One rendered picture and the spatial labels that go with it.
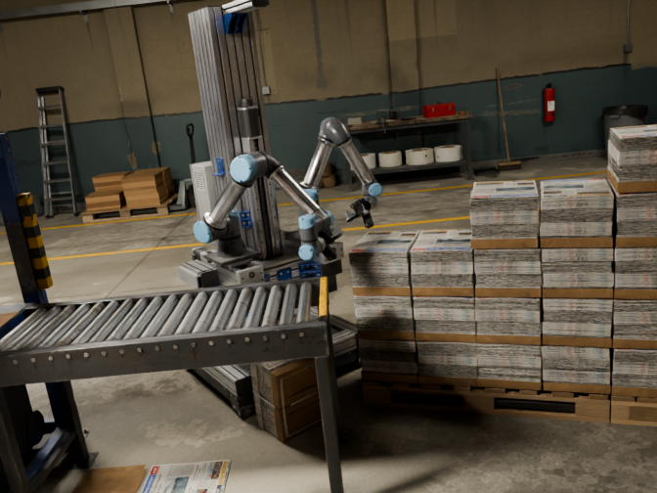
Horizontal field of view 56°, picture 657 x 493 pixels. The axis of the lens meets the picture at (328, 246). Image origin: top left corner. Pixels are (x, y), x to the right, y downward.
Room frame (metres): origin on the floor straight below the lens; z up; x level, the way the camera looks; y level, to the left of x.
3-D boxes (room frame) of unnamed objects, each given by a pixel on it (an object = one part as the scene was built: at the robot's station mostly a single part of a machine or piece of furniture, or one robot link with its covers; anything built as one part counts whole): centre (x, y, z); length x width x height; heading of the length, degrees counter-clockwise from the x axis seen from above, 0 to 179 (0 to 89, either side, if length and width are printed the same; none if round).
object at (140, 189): (8.76, 2.74, 0.28); 1.20 x 0.83 x 0.57; 88
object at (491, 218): (2.75, -0.83, 0.95); 0.38 x 0.29 x 0.23; 162
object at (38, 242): (2.76, 1.35, 1.05); 0.05 x 0.05 x 0.45; 88
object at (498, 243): (2.75, -0.82, 0.86); 0.38 x 0.29 x 0.04; 162
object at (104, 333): (2.31, 0.90, 0.77); 0.47 x 0.05 x 0.05; 178
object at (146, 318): (2.31, 0.77, 0.77); 0.47 x 0.05 x 0.05; 178
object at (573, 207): (2.65, -1.11, 0.95); 0.38 x 0.29 x 0.23; 160
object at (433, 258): (2.79, -0.70, 0.42); 1.17 x 0.39 x 0.83; 71
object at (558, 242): (2.65, -1.11, 0.86); 0.38 x 0.29 x 0.04; 160
